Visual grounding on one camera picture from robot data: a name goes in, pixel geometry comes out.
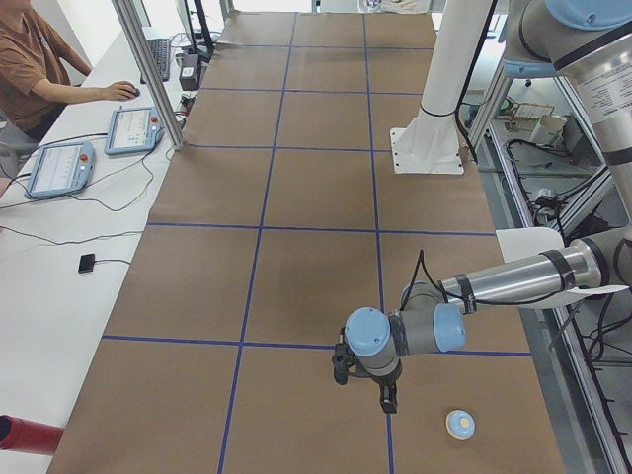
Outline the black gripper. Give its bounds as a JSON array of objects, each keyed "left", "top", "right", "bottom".
[{"left": 358, "top": 364, "right": 403, "bottom": 414}]

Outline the blue and cream bell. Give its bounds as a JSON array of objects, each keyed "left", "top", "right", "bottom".
[{"left": 445, "top": 410, "right": 476, "bottom": 440}]

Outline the person's right hand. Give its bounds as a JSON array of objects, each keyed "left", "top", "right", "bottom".
[{"left": 103, "top": 81, "right": 136, "bottom": 102}]

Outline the small black square device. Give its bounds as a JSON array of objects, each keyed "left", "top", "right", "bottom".
[{"left": 78, "top": 253, "right": 96, "bottom": 275}]

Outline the far blue teach pendant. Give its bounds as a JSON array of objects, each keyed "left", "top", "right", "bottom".
[{"left": 104, "top": 107, "right": 164, "bottom": 156}]

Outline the blue teach pendant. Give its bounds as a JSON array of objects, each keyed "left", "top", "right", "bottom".
[
  {"left": 104, "top": 107, "right": 164, "bottom": 156},
  {"left": 24, "top": 141, "right": 96, "bottom": 199}
]

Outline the red cylinder bottle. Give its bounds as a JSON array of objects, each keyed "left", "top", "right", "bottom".
[{"left": 1, "top": 415, "right": 64, "bottom": 455}]

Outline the black power box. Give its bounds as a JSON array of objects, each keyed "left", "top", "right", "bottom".
[{"left": 179, "top": 54, "right": 200, "bottom": 91}]

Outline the near blue teach pendant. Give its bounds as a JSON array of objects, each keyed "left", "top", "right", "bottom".
[{"left": 24, "top": 141, "right": 96, "bottom": 199}]

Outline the black keyboard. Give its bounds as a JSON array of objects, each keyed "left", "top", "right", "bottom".
[{"left": 146, "top": 38, "right": 171, "bottom": 82}]

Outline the person in brown shirt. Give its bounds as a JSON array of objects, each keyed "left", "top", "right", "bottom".
[{"left": 0, "top": 0, "right": 142, "bottom": 141}]

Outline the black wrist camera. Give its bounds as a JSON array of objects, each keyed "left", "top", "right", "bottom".
[{"left": 332, "top": 342, "right": 359, "bottom": 386}]

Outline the black camera cable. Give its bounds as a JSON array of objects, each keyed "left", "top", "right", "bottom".
[{"left": 400, "top": 249, "right": 478, "bottom": 310}]

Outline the white camera pole with base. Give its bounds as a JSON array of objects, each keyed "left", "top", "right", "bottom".
[{"left": 390, "top": 0, "right": 496, "bottom": 176}]

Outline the aluminium frame post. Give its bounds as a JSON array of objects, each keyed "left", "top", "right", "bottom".
[{"left": 112, "top": 0, "right": 184, "bottom": 151}]

